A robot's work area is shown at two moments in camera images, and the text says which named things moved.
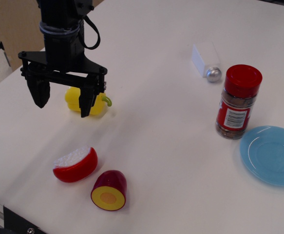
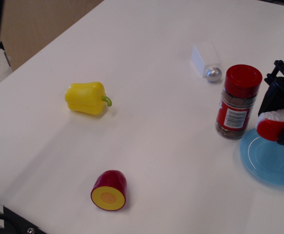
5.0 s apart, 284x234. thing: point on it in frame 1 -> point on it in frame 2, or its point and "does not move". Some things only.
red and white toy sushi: (75, 165) -> (271, 125)
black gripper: (64, 62) -> (282, 89)
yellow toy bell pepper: (98, 106) does not move
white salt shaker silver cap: (206, 58) does not move
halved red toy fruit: (109, 191) does not move
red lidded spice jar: (237, 97) does not move
